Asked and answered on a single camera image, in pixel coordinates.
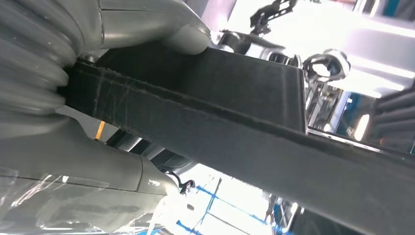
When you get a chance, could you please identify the blue metal shelf rack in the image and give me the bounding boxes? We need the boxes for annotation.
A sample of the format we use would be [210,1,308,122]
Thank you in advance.
[175,175,294,235]

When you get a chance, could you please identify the clear plastic film wrap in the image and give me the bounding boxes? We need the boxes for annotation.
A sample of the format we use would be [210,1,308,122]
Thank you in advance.
[0,167,195,235]

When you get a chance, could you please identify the silver black humanoid robot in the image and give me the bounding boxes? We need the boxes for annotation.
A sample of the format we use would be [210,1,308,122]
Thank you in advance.
[215,0,352,132]

